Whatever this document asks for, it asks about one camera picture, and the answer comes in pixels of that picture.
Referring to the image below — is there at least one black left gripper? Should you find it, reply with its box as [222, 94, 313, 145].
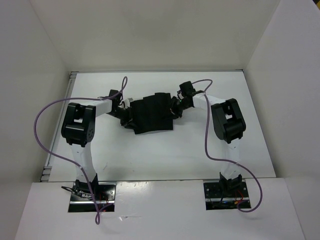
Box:
[107, 106, 141, 131]

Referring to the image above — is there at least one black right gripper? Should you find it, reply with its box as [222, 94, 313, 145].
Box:
[162, 95, 191, 120]

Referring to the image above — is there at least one black pleated skirt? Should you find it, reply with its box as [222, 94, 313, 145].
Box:
[130, 92, 174, 135]

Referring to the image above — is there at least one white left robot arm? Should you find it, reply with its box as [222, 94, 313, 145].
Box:
[61, 90, 133, 200]

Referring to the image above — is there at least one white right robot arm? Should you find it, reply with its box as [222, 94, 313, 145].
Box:
[170, 81, 246, 197]

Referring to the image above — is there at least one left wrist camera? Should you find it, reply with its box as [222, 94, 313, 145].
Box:
[122, 98, 134, 109]

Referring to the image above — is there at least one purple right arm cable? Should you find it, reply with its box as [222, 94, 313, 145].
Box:
[192, 79, 264, 213]

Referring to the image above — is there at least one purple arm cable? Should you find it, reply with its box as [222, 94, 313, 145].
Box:
[192, 79, 264, 213]
[33, 76, 129, 225]

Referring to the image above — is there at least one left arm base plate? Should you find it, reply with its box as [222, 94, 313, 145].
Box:
[63, 182, 116, 213]

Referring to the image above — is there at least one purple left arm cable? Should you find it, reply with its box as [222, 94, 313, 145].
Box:
[33, 76, 129, 225]

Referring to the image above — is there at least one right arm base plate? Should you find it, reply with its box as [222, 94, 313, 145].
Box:
[203, 180, 251, 211]

